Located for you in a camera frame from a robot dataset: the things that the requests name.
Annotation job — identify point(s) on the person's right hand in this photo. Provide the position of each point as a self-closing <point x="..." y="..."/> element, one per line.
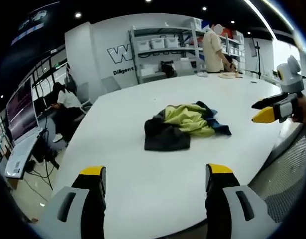
<point x="303" y="110"/>

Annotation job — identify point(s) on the grey office chair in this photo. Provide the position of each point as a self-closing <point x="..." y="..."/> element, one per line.
<point x="83" y="97"/>

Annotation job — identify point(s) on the white storage bin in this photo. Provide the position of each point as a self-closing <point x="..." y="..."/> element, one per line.
<point x="157" y="43"/>
<point x="142" y="44"/>
<point x="171" y="41"/>

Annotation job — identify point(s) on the yellow and dark garment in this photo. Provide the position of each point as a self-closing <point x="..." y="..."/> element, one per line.
<point x="178" y="125"/>

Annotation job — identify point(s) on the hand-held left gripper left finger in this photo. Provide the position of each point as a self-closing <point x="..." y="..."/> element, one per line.
<point x="75" y="206"/>

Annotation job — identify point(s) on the black tripod stand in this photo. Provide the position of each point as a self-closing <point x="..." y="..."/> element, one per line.
<point x="258" y="59"/>

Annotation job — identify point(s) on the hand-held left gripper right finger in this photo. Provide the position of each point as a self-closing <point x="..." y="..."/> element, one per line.
<point x="232" y="206"/>

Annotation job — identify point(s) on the white slanted stand desk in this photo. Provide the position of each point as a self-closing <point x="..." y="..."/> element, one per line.
<point x="21" y="156"/>

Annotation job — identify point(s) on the grey metal shelving unit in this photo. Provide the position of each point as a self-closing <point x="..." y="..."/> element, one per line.
<point x="167" y="39"/>

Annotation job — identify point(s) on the large display screen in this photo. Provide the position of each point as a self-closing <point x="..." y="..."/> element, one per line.
<point x="22" y="112"/>

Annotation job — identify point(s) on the grey mesh chair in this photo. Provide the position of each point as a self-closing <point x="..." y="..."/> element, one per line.
<point x="284" y="179"/>

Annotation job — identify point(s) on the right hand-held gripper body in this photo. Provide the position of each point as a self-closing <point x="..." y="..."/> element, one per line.
<point x="290" y="74"/>

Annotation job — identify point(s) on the black bag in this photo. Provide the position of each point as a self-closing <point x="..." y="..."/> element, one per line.
<point x="169" y="69"/>

